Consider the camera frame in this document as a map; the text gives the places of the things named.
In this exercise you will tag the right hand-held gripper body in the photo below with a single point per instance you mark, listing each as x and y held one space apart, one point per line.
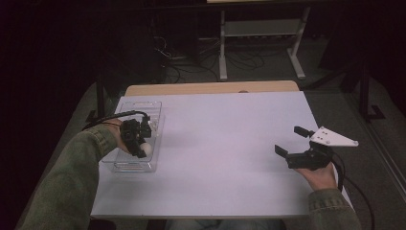
311 159

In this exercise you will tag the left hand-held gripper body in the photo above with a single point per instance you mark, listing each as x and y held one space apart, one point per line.
129 134

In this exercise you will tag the white egg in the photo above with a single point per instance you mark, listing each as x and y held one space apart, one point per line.
146 148

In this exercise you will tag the clear plastic container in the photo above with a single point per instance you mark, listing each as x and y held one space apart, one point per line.
140 164

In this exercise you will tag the person's left hand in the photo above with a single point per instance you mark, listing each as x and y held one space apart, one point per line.
115 137

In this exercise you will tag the person's right hand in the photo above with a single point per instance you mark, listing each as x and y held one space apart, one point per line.
319 179

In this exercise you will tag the black metal stand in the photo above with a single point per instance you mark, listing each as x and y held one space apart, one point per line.
364 96
100 96

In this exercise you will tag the white table cover board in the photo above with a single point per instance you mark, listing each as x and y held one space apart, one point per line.
223 153

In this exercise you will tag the white metal frame stand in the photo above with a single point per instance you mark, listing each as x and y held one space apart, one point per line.
261 28

